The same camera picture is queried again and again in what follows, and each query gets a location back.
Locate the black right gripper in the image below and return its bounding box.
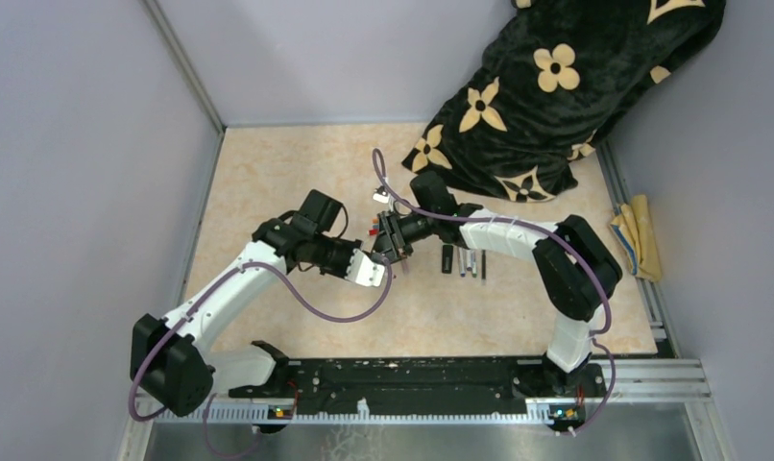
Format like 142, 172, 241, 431
371, 209, 437, 268

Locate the green black marker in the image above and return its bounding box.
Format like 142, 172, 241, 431
441, 244, 454, 274

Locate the blue cap white marker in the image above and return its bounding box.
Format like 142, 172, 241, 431
457, 248, 469, 278

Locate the thin black pen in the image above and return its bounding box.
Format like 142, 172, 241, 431
479, 250, 487, 285

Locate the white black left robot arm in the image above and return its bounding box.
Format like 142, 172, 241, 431
128, 190, 388, 422

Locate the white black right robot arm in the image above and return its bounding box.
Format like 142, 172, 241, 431
373, 172, 622, 396

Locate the black cream flower blanket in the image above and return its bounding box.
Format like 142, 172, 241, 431
402, 1, 726, 203

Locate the yellow blue folded cloth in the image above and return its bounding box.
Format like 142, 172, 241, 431
609, 194, 663, 282

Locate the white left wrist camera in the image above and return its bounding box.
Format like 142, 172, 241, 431
345, 249, 386, 287

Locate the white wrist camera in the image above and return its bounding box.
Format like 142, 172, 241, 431
345, 249, 386, 287
372, 186, 393, 205

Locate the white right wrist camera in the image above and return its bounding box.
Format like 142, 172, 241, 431
372, 186, 393, 205

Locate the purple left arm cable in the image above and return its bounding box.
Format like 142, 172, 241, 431
128, 257, 395, 461

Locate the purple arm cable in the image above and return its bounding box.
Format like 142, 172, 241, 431
128, 257, 395, 461
371, 148, 617, 438

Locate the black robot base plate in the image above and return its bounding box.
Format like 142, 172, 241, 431
228, 356, 607, 416

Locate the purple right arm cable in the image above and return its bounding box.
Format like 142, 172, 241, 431
371, 148, 617, 438

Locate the aluminium rail frame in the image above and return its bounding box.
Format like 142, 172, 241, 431
119, 356, 731, 460

